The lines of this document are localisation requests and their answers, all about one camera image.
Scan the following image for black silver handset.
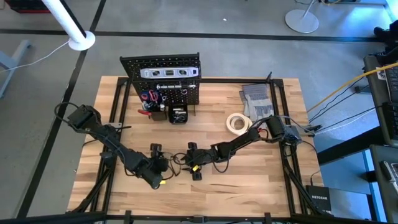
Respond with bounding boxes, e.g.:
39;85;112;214
379;160;398;185

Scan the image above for grey desk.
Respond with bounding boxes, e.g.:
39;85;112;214
369;144;398;224
363;55;398;147

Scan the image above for yellow cable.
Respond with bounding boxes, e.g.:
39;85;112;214
306;61;398;113

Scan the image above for round grey stand base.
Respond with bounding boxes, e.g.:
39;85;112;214
285;0;320;34

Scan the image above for grey striped work glove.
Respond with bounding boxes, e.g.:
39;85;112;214
238;90;249;116
242;83;276;122

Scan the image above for black metal table frame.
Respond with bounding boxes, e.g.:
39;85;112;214
65;75;335;224

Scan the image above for grey metal desk leg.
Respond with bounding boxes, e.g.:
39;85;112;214
0;39;32;99

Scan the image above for short black pegboard bin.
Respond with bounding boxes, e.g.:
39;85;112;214
167;104;188;125

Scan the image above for red blue handled pliers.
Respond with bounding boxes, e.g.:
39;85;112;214
140;90;159;103

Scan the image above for white cable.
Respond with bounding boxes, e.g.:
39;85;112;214
0;39;71;74

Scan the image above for cream masking tape roll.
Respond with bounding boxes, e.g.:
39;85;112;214
226;115;250;136

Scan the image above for black keyboard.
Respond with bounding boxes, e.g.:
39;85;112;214
384;67;398;104
381;101;398;141

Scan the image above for black cable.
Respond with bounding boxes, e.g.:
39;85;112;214
307;75;374;124
313;106;386;134

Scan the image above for black metal pegboard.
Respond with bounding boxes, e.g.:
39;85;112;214
119;52;201;106

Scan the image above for white perforated pole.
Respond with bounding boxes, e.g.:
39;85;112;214
41;0;97;52

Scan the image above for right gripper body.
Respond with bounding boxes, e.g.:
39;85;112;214
185;142;217;181

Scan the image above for black desk crossbar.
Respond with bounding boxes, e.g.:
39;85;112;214
317;125;388;166

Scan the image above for black Netgear box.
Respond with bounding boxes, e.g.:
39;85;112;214
305;184;333;213

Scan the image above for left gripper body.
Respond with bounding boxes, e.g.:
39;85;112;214
150;142;171;174

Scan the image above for black crate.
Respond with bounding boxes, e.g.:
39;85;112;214
5;0;51;14

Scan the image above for person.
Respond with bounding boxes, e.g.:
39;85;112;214
373;26;398;63

